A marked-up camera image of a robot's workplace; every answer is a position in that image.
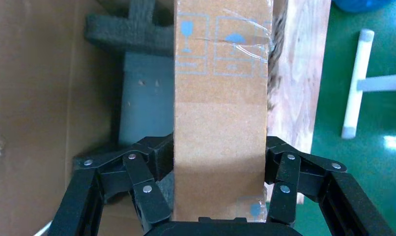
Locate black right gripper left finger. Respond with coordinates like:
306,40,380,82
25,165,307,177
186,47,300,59
48,133,174,236

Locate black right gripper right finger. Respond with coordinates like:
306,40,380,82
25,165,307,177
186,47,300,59
265,136,396,236

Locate grey block inside carton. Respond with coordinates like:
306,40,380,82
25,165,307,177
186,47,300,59
118,51,176,147

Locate large open brown carton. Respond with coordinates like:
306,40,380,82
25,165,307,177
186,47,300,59
0,0,288,236

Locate plywood board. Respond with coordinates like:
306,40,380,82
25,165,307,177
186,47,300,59
266,0,332,206

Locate black foam insert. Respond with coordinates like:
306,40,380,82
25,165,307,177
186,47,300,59
73,0,176,209

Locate person in yellow coat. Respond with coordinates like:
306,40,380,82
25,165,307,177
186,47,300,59
334,0,392,14

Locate white pipe frame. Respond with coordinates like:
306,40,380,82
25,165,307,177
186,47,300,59
340,29,396,140

